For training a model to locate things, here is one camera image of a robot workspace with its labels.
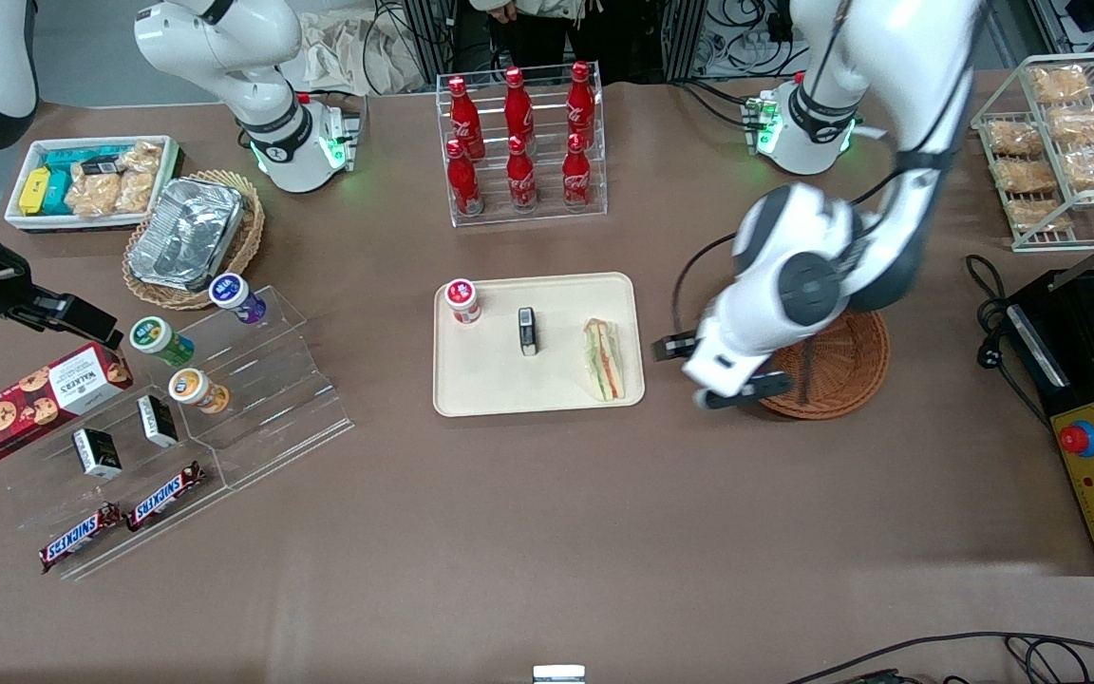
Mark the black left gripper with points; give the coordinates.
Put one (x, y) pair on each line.
(671, 347)

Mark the triangular sandwich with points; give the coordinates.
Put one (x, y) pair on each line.
(604, 366)

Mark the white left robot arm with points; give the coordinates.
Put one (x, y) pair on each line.
(927, 95)

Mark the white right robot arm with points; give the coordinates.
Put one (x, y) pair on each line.
(224, 47)

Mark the brown round wicker basket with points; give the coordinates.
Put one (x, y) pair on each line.
(841, 370)

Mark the light tan wicker basket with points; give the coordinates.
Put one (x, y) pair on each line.
(248, 237)

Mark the beige plastic tray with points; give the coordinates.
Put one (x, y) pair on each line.
(547, 380)

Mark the green yogurt cup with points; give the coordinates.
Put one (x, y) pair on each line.
(156, 337)

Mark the red Walkers cookie box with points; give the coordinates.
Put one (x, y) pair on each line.
(34, 399)

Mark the clear bag of crackers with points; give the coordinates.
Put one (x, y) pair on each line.
(136, 192)
(141, 156)
(93, 197)

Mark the teal snack box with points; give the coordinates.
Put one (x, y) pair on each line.
(58, 195)
(77, 157)

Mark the small black white carton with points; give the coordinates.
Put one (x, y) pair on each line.
(158, 420)
(97, 453)

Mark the yellow snack box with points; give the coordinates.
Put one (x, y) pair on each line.
(34, 192)

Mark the orange yogurt cup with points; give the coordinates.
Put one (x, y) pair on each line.
(194, 388)

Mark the aluminium foil container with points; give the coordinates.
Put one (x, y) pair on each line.
(186, 233)

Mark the purple yogurt cup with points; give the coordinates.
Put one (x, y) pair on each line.
(234, 294)

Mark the white plastic bin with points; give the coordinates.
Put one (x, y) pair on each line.
(20, 161)

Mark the Snickers chocolate bar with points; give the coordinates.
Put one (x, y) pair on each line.
(80, 538)
(165, 496)

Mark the clear acrylic stepped stand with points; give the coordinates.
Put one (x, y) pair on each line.
(272, 380)

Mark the small black grey box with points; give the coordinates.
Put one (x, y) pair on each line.
(528, 331)

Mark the clear acrylic bottle rack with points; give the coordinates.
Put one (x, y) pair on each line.
(547, 214)

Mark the red cola bottle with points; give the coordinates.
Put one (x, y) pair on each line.
(463, 182)
(520, 178)
(580, 103)
(464, 119)
(576, 174)
(518, 109)

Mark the red lid yogurt cup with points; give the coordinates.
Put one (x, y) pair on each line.
(462, 299)

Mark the black sealing machine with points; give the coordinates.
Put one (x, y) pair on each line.
(1079, 380)

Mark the red emergency stop button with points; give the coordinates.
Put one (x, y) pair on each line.
(1079, 438)

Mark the small white device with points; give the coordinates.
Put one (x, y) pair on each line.
(558, 674)

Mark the metal equipment rack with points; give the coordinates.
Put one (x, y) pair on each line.
(661, 38)

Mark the beige crumpled cloth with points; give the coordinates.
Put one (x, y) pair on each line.
(338, 57)

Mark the bystander person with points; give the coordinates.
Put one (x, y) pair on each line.
(537, 38)

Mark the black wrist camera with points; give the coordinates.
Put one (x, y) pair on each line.
(675, 346)

